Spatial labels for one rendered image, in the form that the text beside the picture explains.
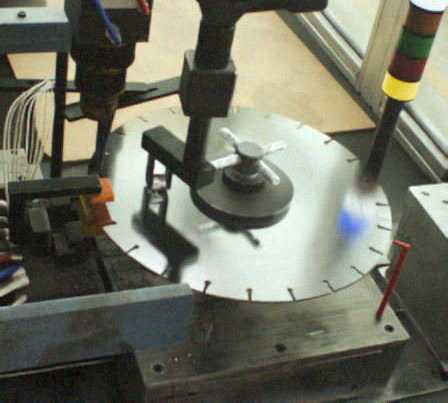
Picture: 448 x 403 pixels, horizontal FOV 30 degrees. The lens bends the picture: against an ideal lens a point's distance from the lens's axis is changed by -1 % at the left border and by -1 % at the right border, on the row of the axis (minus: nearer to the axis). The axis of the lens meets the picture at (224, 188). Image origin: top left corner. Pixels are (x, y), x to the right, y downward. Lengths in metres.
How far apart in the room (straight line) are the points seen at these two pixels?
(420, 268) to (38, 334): 0.54
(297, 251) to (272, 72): 0.72
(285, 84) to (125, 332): 0.86
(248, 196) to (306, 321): 0.15
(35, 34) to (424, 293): 0.56
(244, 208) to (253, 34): 0.82
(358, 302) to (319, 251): 0.13
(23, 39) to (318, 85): 0.70
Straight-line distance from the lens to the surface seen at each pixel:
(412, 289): 1.10
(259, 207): 0.88
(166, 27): 1.62
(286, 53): 1.61
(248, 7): 0.70
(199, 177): 0.81
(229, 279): 0.80
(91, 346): 0.73
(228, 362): 0.87
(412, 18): 1.06
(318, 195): 0.93
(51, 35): 0.98
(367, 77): 1.52
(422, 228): 1.06
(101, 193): 0.84
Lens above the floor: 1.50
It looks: 37 degrees down
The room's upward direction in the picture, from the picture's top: 12 degrees clockwise
